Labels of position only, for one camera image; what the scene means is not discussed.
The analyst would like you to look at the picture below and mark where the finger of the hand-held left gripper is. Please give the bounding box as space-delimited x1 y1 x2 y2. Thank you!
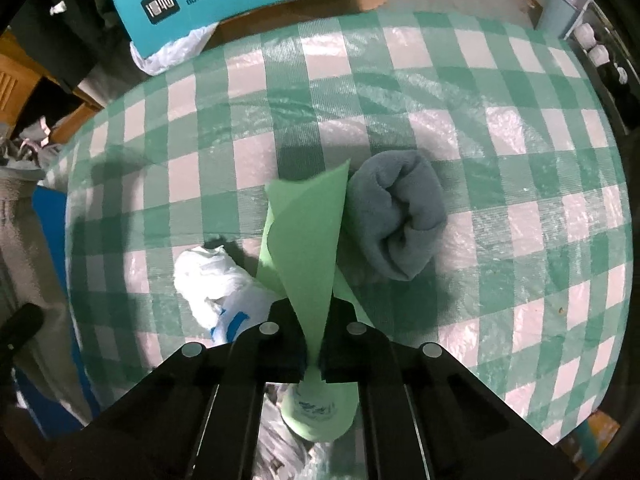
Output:
0 302 45 361

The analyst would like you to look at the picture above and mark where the blue cardboard box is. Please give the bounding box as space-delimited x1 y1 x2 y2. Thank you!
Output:
32 185 101 436

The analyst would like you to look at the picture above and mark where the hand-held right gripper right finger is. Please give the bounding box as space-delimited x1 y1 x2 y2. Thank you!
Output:
320 300 568 480

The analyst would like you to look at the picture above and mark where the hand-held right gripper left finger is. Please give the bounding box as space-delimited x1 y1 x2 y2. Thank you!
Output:
47 300 321 480

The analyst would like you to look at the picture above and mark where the light blue bin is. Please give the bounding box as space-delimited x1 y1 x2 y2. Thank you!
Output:
537 0 588 41

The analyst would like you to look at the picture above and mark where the light green cloth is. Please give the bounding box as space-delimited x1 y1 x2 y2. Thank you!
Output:
257 158 373 443

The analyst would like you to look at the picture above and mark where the green white checked tablecloth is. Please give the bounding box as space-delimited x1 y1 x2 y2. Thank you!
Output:
65 10 628 446

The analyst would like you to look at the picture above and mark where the metal shoe rack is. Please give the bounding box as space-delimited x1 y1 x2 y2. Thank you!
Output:
565 0 640 131

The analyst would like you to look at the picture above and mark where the white thin plastic bag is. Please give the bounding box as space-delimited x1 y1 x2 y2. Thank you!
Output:
130 22 218 77

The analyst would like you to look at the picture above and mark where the teal printed box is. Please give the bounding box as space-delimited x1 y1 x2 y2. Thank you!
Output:
111 0 362 56

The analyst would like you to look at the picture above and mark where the blue-grey towel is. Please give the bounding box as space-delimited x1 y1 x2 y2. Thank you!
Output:
342 150 447 282

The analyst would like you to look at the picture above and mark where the wooden louvred cabinet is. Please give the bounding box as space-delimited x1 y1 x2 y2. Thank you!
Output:
0 30 101 146

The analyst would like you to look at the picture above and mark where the grey hooded sweatshirt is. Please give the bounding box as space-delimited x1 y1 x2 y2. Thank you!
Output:
0 115 96 426

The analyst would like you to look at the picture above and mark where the black hanging coat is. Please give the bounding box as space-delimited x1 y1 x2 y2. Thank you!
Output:
10 0 118 96

